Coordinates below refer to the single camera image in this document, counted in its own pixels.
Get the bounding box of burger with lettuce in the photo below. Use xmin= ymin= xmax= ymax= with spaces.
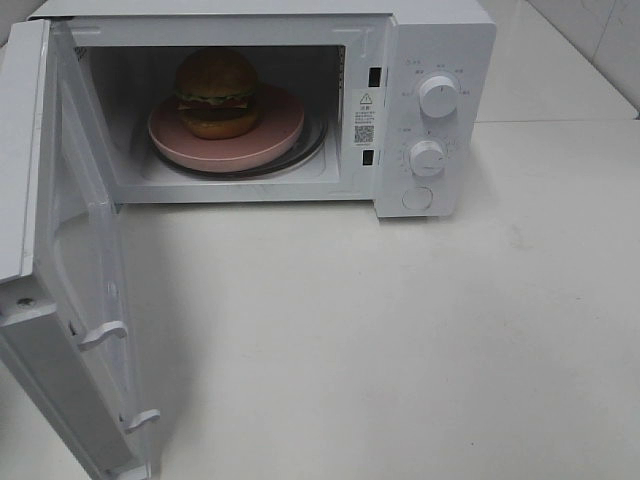
xmin=174 ymin=47 xmax=259 ymax=140

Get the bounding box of upper white power knob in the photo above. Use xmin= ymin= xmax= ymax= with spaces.
xmin=418 ymin=73 xmax=459 ymax=119

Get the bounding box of pink round plate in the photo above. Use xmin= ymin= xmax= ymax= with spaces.
xmin=148 ymin=85 xmax=305 ymax=173

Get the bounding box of white warning label sticker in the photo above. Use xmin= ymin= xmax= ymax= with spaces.
xmin=351 ymin=88 xmax=378 ymax=147

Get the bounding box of white microwave oven body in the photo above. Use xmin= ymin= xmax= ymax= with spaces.
xmin=34 ymin=1 xmax=496 ymax=217

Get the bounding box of white timer knob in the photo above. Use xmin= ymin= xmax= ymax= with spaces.
xmin=409 ymin=140 xmax=446 ymax=177

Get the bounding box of round white door button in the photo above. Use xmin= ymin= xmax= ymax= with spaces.
xmin=402 ymin=187 xmax=433 ymax=211

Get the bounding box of glass microwave turntable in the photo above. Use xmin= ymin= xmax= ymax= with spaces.
xmin=150 ymin=117 xmax=328 ymax=180

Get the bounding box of white microwave door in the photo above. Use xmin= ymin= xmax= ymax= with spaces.
xmin=1 ymin=19 xmax=160 ymax=479

